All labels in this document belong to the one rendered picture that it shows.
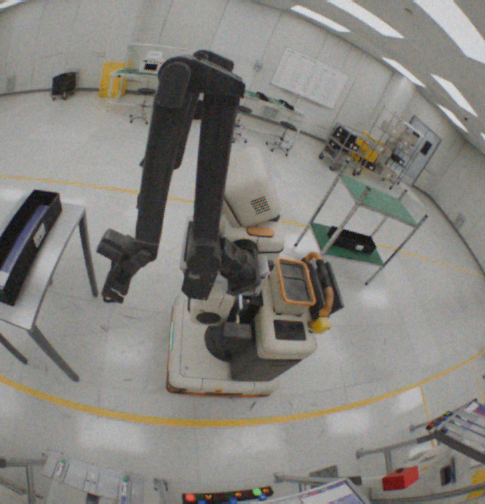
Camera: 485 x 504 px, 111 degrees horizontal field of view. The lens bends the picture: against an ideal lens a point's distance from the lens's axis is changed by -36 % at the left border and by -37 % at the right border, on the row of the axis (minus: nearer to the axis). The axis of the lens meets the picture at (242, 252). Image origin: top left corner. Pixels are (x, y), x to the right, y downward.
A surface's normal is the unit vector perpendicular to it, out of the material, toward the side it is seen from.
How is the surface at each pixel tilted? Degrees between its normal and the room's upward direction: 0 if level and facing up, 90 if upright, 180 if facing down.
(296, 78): 90
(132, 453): 0
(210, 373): 0
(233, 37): 90
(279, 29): 90
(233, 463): 0
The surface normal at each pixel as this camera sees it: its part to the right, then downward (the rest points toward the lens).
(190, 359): 0.32, -0.66
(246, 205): 0.06, 0.73
